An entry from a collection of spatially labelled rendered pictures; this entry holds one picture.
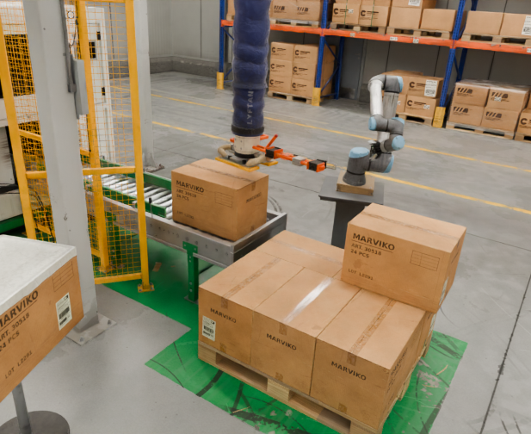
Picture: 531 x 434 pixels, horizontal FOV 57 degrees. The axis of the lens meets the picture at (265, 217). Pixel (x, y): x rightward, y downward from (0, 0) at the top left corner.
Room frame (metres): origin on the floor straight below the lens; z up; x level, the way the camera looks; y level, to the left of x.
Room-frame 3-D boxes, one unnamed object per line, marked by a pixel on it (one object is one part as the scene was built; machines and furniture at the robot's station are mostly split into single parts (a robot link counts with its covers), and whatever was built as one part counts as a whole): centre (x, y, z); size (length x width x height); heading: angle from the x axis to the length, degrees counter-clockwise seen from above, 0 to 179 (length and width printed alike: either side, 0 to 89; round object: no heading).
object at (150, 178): (4.22, 1.18, 0.60); 1.60 x 0.10 x 0.09; 58
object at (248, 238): (3.19, 0.03, 0.58); 0.70 x 0.03 x 0.06; 148
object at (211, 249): (3.53, 1.19, 0.50); 2.31 x 0.05 x 0.19; 58
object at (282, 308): (2.57, -0.39, 0.34); 1.20 x 1.00 x 0.40; 58
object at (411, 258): (2.64, -0.85, 0.74); 0.60 x 0.40 x 0.40; 59
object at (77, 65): (2.81, 1.14, 1.62); 0.20 x 0.05 x 0.30; 58
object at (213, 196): (3.37, 0.35, 0.75); 0.60 x 0.40 x 0.40; 59
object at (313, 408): (2.57, -0.39, 0.07); 1.20 x 1.00 x 0.14; 58
